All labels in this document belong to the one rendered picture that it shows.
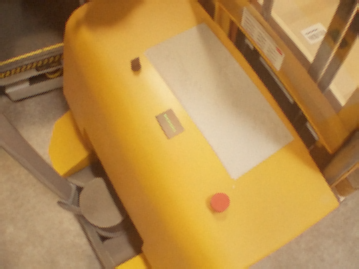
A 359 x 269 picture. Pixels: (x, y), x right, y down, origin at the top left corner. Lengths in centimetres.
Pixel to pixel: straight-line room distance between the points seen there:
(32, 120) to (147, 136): 120
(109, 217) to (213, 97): 58
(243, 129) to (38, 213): 120
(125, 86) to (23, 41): 98
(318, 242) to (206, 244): 105
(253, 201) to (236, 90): 25
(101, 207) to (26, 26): 97
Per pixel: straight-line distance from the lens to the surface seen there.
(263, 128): 87
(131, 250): 141
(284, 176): 85
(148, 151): 86
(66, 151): 148
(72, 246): 176
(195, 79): 91
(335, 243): 183
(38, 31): 182
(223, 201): 78
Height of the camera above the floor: 168
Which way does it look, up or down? 68 degrees down
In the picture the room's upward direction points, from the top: 2 degrees counter-clockwise
